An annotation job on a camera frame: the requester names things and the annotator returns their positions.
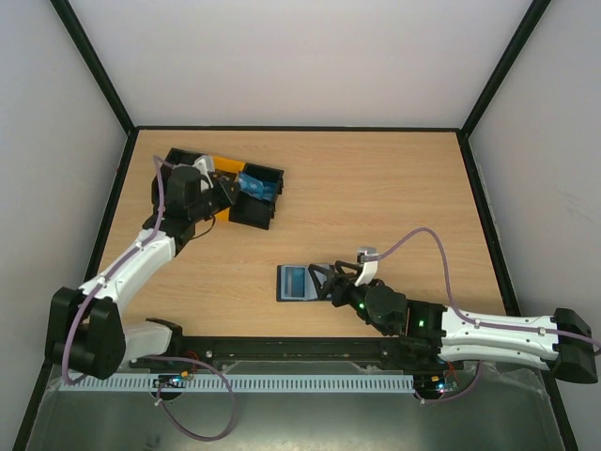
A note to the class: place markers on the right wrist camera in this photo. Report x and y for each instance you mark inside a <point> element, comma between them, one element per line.
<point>367,259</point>

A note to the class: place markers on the black bin left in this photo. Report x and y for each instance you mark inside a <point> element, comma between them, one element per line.
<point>180,187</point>

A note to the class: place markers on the blue card holder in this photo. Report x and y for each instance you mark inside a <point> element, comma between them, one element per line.
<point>311,294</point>

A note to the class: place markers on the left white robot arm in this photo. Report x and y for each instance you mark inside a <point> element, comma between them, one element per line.
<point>86,335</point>

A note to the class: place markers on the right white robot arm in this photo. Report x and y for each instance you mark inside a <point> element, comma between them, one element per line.
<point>561,343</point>

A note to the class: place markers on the black bin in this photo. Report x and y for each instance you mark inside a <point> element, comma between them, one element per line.
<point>250,211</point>
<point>180,187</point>

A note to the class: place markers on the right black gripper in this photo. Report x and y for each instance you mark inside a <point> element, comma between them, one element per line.
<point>335,285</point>

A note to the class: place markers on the black bin right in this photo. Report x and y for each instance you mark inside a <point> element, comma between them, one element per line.
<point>250,211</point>

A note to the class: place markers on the black rail base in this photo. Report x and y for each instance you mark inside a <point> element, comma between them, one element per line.
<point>384,353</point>

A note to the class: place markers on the white slotted cable duct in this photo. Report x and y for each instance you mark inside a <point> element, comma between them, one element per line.
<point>208,383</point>

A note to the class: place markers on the black enclosure frame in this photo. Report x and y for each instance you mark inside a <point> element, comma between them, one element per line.
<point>527,25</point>

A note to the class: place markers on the blue card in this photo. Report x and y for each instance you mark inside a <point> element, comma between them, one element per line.
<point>293,282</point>
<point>261,190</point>

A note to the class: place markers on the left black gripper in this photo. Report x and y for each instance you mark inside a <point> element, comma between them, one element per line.
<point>226,198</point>

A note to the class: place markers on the yellow bin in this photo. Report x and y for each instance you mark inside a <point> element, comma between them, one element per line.
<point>231,169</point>

